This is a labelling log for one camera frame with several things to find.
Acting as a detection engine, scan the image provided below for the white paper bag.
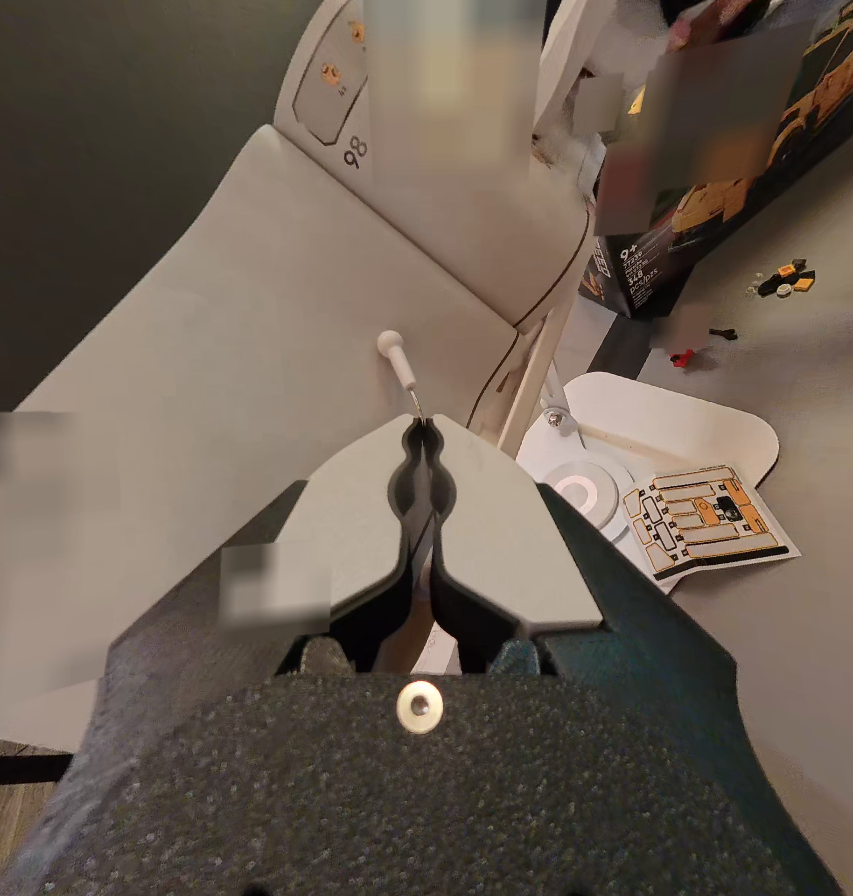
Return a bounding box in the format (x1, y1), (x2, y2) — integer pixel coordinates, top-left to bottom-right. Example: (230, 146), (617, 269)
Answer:
(533, 0), (679, 205)

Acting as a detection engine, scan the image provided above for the black panel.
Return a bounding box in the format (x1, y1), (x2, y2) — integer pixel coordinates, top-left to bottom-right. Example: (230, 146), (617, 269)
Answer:
(0, 0), (324, 415)

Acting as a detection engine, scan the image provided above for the lego instruction booklet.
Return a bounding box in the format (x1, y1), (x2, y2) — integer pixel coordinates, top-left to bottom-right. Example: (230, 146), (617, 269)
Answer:
(621, 461), (803, 582)

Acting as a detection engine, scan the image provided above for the metal rod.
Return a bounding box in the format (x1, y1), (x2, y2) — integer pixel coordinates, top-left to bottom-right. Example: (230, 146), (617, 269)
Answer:
(494, 307), (579, 461)

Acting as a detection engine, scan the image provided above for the small Lego pieces pile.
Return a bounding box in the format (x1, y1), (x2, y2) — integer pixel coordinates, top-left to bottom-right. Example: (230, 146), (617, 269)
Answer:
(755, 257), (818, 299)

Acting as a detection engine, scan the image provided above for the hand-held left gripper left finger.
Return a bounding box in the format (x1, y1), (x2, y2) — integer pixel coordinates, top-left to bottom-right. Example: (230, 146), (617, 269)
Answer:
(276, 413), (427, 673)

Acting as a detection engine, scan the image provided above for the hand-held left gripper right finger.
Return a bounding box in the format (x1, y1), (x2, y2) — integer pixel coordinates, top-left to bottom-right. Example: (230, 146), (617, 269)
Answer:
(426, 413), (604, 673)

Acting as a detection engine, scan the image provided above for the dark lego box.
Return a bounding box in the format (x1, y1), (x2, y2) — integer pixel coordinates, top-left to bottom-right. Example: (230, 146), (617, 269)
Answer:
(575, 0), (853, 321)

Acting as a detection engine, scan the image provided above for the white wire clip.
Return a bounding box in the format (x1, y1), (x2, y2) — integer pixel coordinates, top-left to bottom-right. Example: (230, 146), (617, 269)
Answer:
(375, 329), (428, 426)

